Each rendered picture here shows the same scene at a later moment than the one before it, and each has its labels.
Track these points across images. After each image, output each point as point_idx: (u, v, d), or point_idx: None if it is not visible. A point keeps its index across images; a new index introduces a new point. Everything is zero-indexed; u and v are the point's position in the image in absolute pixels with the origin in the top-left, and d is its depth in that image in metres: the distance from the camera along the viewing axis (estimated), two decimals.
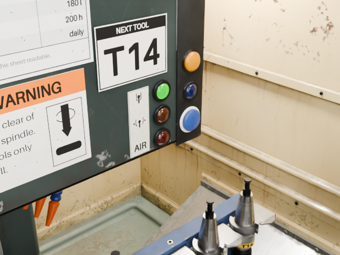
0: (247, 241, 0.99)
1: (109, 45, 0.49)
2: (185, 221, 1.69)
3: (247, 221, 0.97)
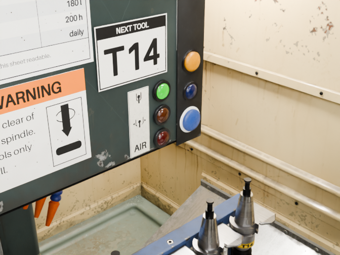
0: (247, 241, 0.99)
1: (109, 45, 0.49)
2: (185, 221, 1.69)
3: (247, 221, 0.97)
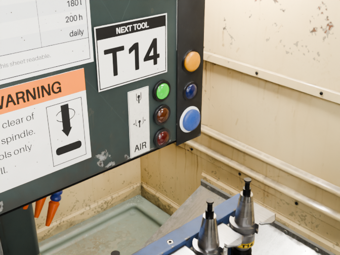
0: (247, 241, 0.99)
1: (109, 45, 0.49)
2: (185, 221, 1.69)
3: (247, 221, 0.97)
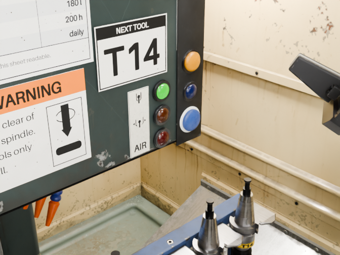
0: (247, 241, 0.99)
1: (109, 45, 0.49)
2: (185, 221, 1.69)
3: (247, 221, 0.97)
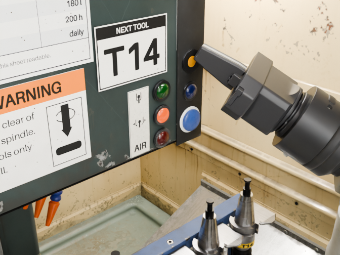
0: (247, 241, 0.99)
1: (109, 45, 0.49)
2: (185, 221, 1.69)
3: (247, 221, 0.97)
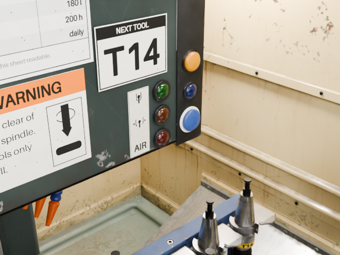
0: (247, 241, 0.99)
1: (109, 45, 0.49)
2: (185, 221, 1.69)
3: (247, 221, 0.97)
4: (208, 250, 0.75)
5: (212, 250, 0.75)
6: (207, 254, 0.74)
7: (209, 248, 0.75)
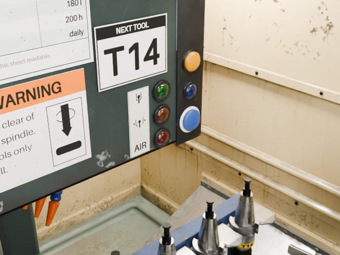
0: (247, 241, 0.99)
1: (109, 45, 0.49)
2: (185, 221, 1.69)
3: (247, 221, 0.97)
4: (165, 223, 0.82)
5: (168, 224, 0.82)
6: (164, 227, 0.81)
7: (166, 222, 0.82)
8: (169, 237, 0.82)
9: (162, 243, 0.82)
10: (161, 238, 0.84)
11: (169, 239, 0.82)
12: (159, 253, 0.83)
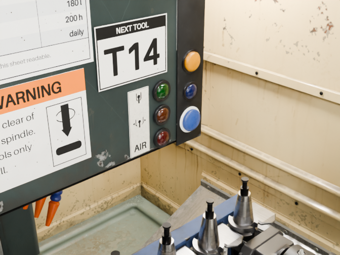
0: (247, 240, 0.99)
1: (109, 45, 0.49)
2: (185, 221, 1.69)
3: (246, 220, 0.97)
4: (165, 223, 0.82)
5: (168, 224, 0.82)
6: (164, 227, 0.81)
7: (166, 222, 0.82)
8: (169, 237, 0.82)
9: (162, 243, 0.82)
10: (161, 238, 0.84)
11: (169, 239, 0.82)
12: (159, 253, 0.83)
